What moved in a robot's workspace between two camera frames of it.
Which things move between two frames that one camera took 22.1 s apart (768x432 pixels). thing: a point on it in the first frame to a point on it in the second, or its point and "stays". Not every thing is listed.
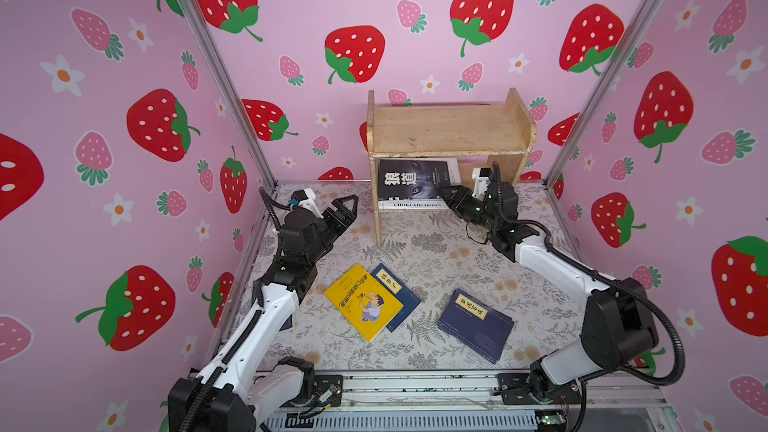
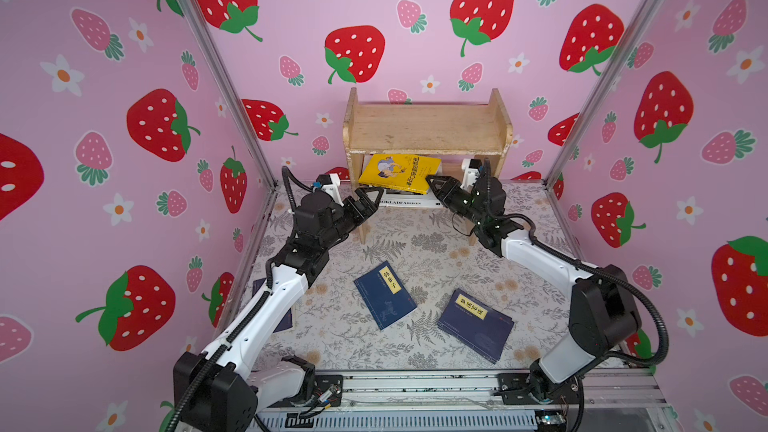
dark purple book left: x=287 y=324 stays
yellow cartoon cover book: x=364 y=301 to x=400 y=172
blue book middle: x=409 y=301 stays
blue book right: x=477 y=325 stays
